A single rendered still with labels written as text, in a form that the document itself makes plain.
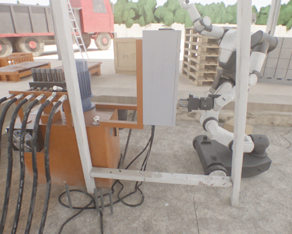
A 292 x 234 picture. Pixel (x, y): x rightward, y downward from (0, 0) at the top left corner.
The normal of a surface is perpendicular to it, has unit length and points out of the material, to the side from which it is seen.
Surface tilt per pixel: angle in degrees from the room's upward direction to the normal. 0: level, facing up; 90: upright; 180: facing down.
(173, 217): 0
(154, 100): 90
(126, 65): 90
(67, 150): 90
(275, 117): 96
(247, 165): 0
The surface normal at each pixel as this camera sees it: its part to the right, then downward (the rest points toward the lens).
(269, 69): -0.33, 0.39
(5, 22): 0.75, 0.27
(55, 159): -0.06, 0.41
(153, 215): 0.00, -0.91
